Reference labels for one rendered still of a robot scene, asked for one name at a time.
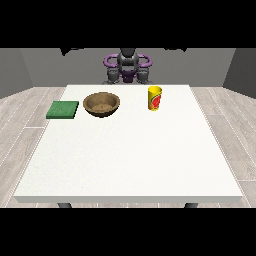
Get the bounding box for yellow cup with melon print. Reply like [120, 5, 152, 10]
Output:
[147, 85, 163, 112]

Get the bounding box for green square pad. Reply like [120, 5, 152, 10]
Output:
[45, 100, 80, 120]

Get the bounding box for brown wooden bowl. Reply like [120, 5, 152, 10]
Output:
[82, 91, 121, 118]

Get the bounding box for grey robot trunk purple rings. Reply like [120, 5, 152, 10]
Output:
[101, 48, 155, 86]

